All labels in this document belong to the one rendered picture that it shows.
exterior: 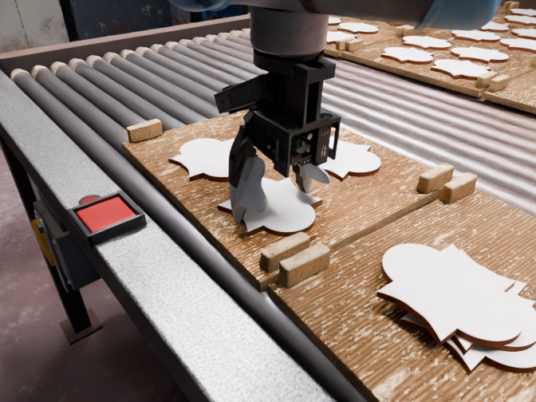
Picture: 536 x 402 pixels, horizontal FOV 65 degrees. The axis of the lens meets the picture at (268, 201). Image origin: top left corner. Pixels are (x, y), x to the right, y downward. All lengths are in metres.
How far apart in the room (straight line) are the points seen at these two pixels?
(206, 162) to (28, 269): 1.54
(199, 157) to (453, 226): 0.37
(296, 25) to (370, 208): 0.27
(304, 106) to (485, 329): 0.26
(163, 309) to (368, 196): 0.31
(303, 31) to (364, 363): 0.30
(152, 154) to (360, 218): 0.35
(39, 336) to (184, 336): 1.38
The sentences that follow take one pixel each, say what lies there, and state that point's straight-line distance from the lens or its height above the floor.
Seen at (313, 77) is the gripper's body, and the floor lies 1.13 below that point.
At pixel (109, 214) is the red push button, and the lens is 0.60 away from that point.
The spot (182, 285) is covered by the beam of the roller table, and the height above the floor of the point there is 0.92.
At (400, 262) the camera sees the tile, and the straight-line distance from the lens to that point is 0.46.
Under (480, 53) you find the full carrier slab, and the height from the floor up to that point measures 0.95.
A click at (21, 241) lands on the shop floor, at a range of 2.28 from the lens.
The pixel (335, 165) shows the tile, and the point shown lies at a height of 0.94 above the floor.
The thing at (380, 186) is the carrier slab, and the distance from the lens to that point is 0.62.
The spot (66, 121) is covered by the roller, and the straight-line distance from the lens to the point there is 0.94.
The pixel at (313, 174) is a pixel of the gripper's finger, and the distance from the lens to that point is 0.55.
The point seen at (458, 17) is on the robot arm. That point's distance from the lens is 0.26.
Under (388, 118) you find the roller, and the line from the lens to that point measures 0.90.
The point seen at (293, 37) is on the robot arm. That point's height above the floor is 1.16.
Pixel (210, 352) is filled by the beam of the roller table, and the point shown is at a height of 0.92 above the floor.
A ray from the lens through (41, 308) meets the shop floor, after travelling 1.90.
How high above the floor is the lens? 1.26
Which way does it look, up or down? 34 degrees down
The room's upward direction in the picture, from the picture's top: straight up
